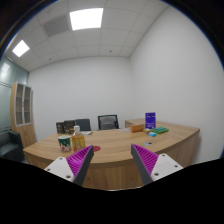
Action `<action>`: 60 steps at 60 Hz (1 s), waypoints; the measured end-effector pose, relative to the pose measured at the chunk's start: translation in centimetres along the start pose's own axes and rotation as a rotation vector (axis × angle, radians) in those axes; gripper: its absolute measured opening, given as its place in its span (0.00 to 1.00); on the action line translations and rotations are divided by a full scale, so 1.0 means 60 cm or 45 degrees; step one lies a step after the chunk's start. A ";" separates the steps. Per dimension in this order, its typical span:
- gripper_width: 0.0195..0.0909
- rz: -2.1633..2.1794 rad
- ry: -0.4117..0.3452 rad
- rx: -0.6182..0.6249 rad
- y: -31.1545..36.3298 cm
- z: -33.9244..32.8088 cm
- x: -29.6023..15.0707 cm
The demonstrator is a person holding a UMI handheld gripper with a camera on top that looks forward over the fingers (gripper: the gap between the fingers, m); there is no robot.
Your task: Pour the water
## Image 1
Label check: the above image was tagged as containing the large square ceiling light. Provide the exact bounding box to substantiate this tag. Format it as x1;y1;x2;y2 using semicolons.
69;7;104;31

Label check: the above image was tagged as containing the wooden side desk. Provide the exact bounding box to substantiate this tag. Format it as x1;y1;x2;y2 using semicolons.
124;118;146;129

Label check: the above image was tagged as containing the brown cardboard box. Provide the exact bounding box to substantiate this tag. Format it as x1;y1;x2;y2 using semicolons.
63;125;77;135

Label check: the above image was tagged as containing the green box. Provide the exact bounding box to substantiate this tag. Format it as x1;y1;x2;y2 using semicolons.
151;126;170;135

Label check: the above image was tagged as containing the black mesh office chair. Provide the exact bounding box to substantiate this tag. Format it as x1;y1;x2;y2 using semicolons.
97;114;120;131

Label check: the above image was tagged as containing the green and white mug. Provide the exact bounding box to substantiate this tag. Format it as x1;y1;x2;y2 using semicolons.
57;134;73;153

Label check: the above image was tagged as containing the tall dark box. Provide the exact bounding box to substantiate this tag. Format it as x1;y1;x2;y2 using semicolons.
55;121;65;135

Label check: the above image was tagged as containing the flat dark box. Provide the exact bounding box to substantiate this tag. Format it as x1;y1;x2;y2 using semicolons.
63;119;76;127

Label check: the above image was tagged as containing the orange wooden box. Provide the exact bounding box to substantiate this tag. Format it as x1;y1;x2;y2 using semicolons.
130;123;146;134

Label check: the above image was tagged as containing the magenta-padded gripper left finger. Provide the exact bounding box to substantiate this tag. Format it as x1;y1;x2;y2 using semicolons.
43;144;95;187

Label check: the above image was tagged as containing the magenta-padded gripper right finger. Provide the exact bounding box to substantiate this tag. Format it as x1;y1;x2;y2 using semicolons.
130;143;184;186

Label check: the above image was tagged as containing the black leather armchair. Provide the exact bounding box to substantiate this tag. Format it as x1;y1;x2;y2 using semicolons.
0;129;25;163

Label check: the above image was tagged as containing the purple upright box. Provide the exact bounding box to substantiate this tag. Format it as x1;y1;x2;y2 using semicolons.
144;112;157;130

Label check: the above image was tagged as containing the small square ceiling light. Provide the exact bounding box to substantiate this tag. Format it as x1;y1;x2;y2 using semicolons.
12;39;31;58

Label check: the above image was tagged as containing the yellow tea drink bottle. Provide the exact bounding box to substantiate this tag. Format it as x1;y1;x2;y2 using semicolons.
71;125;87;154

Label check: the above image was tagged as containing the wooden shelf cabinet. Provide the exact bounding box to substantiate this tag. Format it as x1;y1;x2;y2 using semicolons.
9;81;37;149

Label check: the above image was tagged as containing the dark padded office chair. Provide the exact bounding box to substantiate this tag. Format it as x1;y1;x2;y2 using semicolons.
74;118;92;132

